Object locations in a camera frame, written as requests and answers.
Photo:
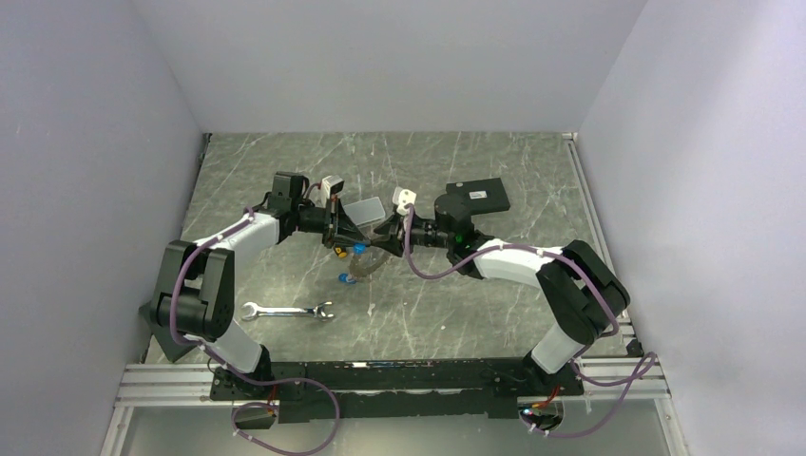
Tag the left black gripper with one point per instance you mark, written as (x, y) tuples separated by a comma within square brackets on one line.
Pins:
[(342, 229)]

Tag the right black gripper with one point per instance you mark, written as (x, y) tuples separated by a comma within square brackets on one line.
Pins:
[(393, 237)]

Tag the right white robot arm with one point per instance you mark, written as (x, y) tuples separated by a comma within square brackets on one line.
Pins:
[(583, 293)]

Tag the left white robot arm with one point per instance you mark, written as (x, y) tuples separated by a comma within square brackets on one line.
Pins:
[(193, 303)]

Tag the small grey white box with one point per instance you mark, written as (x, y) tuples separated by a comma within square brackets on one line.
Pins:
[(366, 211)]

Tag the black flat plate right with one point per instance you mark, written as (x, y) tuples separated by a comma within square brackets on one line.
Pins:
[(482, 197)]

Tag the black flat plate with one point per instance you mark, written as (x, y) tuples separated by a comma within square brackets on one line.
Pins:
[(172, 351), (482, 197)]

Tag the silver open-end wrench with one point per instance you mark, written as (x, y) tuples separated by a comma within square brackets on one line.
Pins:
[(320, 312)]

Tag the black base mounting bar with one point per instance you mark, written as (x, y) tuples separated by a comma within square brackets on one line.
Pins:
[(307, 391)]

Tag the black flat plate left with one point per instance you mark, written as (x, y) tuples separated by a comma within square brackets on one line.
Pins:
[(172, 351)]

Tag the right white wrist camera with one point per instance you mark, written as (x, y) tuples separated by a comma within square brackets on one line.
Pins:
[(402, 199)]

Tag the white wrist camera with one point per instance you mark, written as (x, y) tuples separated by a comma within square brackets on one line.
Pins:
[(402, 199), (328, 187)]

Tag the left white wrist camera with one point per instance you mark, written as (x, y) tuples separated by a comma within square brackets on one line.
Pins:
[(328, 187)]

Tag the aluminium rail frame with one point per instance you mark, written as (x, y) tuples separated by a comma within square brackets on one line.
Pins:
[(638, 375)]

